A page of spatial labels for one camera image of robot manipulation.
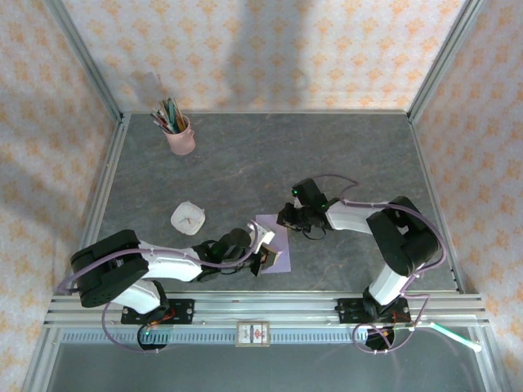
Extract purple paper sheet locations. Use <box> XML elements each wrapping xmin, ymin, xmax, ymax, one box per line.
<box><xmin>255</xmin><ymin>215</ymin><xmax>293</xmax><ymax>275</ymax></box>

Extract small box with red label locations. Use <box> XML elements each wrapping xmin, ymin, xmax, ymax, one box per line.
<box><xmin>236</xmin><ymin>321</ymin><xmax>272</xmax><ymax>349</ymax></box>

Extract pink pen cup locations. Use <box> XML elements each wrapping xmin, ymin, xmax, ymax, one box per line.
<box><xmin>164</xmin><ymin>114</ymin><xmax>196</xmax><ymax>156</ymax></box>

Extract teal pen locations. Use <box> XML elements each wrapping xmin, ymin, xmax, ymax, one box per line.
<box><xmin>170</xmin><ymin>96</ymin><xmax>183</xmax><ymax>134</ymax></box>

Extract red pen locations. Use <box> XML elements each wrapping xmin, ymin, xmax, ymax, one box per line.
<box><xmin>151</xmin><ymin>109</ymin><xmax>172</xmax><ymax>132</ymax></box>

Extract green and white swab stick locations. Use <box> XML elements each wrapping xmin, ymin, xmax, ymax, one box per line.
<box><xmin>431</xmin><ymin>321</ymin><xmax>484</xmax><ymax>353</ymax></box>

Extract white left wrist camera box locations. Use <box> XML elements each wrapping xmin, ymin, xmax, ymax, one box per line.
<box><xmin>247</xmin><ymin>220</ymin><xmax>275</xmax><ymax>246</ymax></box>

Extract wide aluminium base rail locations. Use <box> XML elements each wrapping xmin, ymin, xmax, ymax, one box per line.
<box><xmin>43</xmin><ymin>292</ymin><xmax>489</xmax><ymax>328</ymax></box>

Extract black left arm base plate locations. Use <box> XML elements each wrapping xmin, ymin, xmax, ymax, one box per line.
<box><xmin>121</xmin><ymin>298</ymin><xmax>195</xmax><ymax>326</ymax></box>

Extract grey slotted cable duct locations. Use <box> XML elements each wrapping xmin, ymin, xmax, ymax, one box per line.
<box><xmin>60</xmin><ymin>329</ymin><xmax>369</xmax><ymax>345</ymax></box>

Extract red and black power wires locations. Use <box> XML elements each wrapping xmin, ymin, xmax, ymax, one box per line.
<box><xmin>382</xmin><ymin>312</ymin><xmax>410</xmax><ymax>330</ymax></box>
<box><xmin>147</xmin><ymin>310</ymin><xmax>177</xmax><ymax>328</ymax></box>

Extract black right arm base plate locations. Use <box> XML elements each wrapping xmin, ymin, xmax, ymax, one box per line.
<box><xmin>335</xmin><ymin>296</ymin><xmax>412</xmax><ymax>326</ymax></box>

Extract aluminium table edge rail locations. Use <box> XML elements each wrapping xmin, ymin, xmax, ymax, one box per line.
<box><xmin>122</xmin><ymin>109</ymin><xmax>410</xmax><ymax>117</ymax></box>
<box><xmin>67</xmin><ymin>114</ymin><xmax>132</xmax><ymax>295</ymax></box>
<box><xmin>408</xmin><ymin>114</ymin><xmax>465</xmax><ymax>295</ymax></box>

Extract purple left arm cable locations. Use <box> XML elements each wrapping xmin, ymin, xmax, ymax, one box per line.
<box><xmin>56</xmin><ymin>220</ymin><xmax>262</xmax><ymax>354</ymax></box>

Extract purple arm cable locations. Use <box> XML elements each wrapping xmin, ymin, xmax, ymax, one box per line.
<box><xmin>316</xmin><ymin>174</ymin><xmax>447</xmax><ymax>354</ymax></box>
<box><xmin>56</xmin><ymin>220</ymin><xmax>262</xmax><ymax>354</ymax></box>

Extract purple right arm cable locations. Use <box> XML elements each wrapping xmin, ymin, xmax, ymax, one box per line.
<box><xmin>316</xmin><ymin>174</ymin><xmax>447</xmax><ymax>354</ymax></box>

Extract aluminium frame post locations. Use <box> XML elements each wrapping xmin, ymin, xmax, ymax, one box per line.
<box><xmin>407</xmin><ymin>0</ymin><xmax>489</xmax><ymax>123</ymax></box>
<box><xmin>43</xmin><ymin>0</ymin><xmax>124</xmax><ymax>123</ymax></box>

